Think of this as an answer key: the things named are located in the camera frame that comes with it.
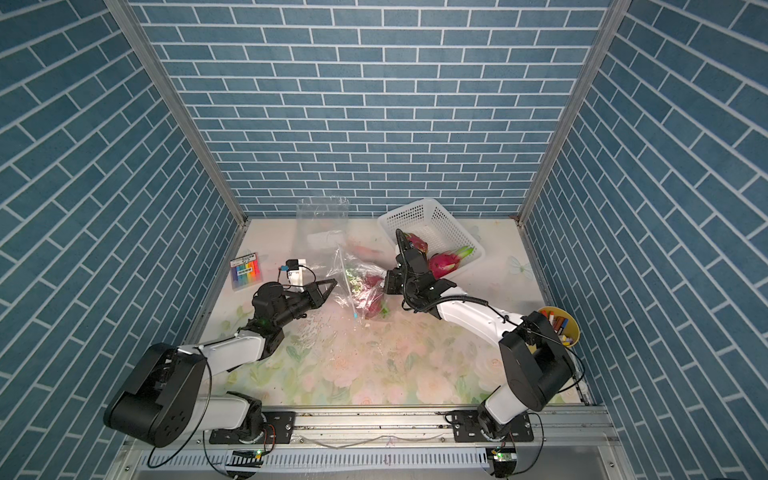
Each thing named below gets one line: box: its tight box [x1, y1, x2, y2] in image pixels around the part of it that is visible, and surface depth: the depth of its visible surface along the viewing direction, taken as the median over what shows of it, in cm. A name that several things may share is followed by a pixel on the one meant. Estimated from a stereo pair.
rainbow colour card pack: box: [230, 252, 263, 291], surface depth 105 cm
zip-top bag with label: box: [294, 197, 349, 268], surface depth 118 cm
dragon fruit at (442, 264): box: [428, 246, 474, 280], surface depth 101 cm
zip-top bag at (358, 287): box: [326, 247, 390, 323], surface depth 84 cm
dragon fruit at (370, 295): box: [355, 274, 385, 318], surface depth 84 cm
